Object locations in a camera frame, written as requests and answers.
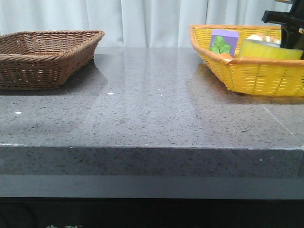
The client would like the white curtain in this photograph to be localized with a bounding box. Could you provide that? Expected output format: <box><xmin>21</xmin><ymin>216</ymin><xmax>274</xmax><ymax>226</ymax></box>
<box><xmin>0</xmin><ymin>0</ymin><xmax>291</xmax><ymax>48</ymax></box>

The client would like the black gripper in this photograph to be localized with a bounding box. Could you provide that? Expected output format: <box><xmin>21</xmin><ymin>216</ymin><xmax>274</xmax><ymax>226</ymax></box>
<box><xmin>262</xmin><ymin>0</ymin><xmax>304</xmax><ymax>50</ymax></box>

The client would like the yellow woven basket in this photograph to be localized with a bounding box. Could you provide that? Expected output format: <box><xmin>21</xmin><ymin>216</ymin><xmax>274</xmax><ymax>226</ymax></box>
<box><xmin>189</xmin><ymin>25</ymin><xmax>304</xmax><ymax>96</ymax></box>

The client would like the brown wicker basket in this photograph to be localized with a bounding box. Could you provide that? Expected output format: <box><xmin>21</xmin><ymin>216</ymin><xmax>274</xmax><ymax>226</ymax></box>
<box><xmin>0</xmin><ymin>30</ymin><xmax>105</xmax><ymax>90</ymax></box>

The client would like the yellow tape roll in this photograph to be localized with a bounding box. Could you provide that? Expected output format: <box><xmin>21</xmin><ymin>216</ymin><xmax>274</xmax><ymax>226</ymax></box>
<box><xmin>238</xmin><ymin>39</ymin><xmax>304</xmax><ymax>60</ymax></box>

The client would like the purple foam cube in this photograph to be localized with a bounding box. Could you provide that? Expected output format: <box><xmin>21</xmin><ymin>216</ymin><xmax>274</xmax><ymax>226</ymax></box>
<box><xmin>209</xmin><ymin>29</ymin><xmax>239</xmax><ymax>57</ymax></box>

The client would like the toy croissant bread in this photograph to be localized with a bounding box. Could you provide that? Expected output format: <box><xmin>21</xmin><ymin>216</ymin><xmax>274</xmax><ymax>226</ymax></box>
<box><xmin>247</xmin><ymin>33</ymin><xmax>281</xmax><ymax>48</ymax></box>

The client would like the orange toy carrot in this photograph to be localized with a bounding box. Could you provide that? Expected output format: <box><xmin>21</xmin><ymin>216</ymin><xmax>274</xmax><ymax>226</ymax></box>
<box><xmin>209</xmin><ymin>35</ymin><xmax>234</xmax><ymax>57</ymax></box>

